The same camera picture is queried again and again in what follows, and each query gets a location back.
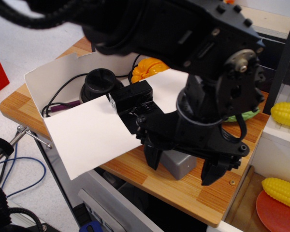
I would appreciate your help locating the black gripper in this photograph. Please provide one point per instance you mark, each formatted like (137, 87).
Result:
(174, 131)

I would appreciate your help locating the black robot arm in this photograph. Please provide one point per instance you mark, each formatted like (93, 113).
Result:
(209, 40)

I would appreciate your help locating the grey metal block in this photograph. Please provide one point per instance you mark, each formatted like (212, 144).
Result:
(177, 163)

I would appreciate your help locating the green toy vegetable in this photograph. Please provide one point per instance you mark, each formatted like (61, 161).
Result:
(246, 116)

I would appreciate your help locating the white cardboard box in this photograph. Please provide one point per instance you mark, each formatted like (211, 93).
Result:
(92, 133)

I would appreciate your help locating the orange toy pumpkin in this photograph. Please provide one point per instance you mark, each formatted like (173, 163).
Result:
(146, 68)

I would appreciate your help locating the yellow toy corn lower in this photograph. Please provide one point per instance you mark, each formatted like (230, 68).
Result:
(278, 189)

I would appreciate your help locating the yellow toy corn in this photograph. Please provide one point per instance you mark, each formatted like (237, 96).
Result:
(278, 189)
(280, 112)

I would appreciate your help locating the red plate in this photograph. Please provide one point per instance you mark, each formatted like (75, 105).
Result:
(274, 215)

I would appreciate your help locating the yellow toy corn upper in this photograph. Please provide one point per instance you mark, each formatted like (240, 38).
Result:
(280, 112)

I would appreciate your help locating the black round lens cap device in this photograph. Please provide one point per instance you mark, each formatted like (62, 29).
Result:
(97, 83)

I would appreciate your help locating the purple pen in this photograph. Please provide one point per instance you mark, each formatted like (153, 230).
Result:
(59, 106)

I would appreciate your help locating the black clamp stand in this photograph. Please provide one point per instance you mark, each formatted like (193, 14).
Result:
(0, 149)

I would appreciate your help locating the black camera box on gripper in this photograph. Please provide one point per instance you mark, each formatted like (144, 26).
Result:
(133, 101)

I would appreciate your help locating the black vertical post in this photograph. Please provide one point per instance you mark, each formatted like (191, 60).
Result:
(278, 81)

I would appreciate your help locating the metal towel rail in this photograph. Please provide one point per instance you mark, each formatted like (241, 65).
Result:
(25, 130)

